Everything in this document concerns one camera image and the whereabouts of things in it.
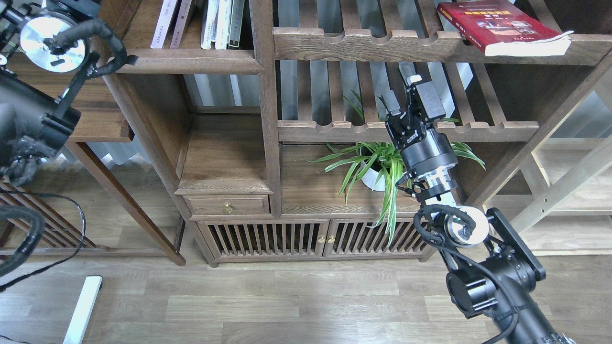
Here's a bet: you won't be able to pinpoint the dark wooden side shelf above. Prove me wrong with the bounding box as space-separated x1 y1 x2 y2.
10 52 187 267

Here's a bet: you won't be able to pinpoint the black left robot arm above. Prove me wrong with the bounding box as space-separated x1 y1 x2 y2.
0 0 138 187

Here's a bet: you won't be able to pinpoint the maroon book white characters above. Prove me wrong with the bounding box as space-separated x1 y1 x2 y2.
170 0 195 49

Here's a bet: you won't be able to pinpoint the dark green upright book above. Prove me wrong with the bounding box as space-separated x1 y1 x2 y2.
227 0 245 49

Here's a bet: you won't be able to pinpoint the dark wooden bookshelf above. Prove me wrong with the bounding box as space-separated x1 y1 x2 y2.
99 0 611 266

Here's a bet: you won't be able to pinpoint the potted spider plant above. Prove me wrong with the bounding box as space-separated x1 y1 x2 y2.
306 91 486 247

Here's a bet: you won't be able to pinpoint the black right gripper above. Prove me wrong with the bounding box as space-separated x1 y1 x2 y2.
381 61 458 184

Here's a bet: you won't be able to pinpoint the red paperback book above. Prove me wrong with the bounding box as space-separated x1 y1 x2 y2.
437 0 572 57

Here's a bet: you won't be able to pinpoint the white upright book left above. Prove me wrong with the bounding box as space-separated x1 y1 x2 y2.
201 0 220 50

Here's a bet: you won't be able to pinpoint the white paperback book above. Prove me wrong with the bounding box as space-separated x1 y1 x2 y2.
150 0 178 49

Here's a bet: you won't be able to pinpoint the light wooden shelf frame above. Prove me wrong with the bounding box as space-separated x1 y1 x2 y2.
485 72 612 256

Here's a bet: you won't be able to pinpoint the slatted wooden rack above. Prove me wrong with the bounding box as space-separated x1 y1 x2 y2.
1 176 117 269

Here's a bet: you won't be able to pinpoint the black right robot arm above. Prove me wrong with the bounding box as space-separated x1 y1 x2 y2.
383 74 573 344

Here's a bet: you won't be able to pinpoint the white upright book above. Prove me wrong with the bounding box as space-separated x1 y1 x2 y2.
201 0 220 50
214 0 232 50

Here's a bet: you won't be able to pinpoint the white upright book middle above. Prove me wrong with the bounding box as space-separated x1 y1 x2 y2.
214 0 232 50

